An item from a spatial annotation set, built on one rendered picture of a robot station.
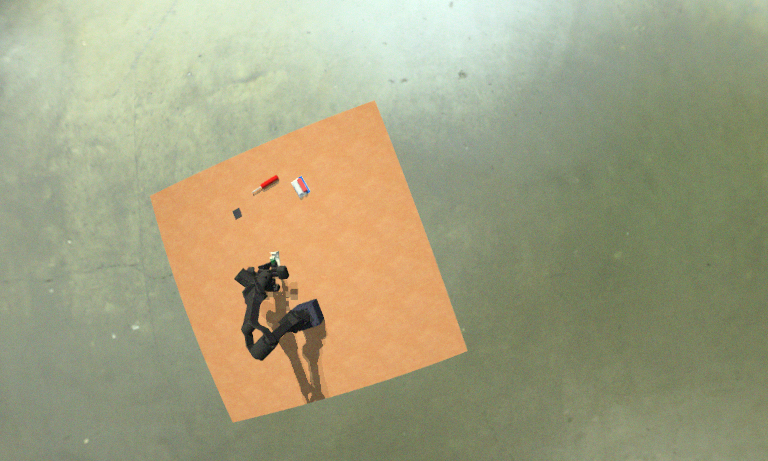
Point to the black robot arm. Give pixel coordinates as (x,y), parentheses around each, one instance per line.
(254,294)

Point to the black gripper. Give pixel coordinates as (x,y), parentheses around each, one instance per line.
(266,273)

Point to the red-handled screwdriver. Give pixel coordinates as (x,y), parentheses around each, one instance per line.
(267,183)

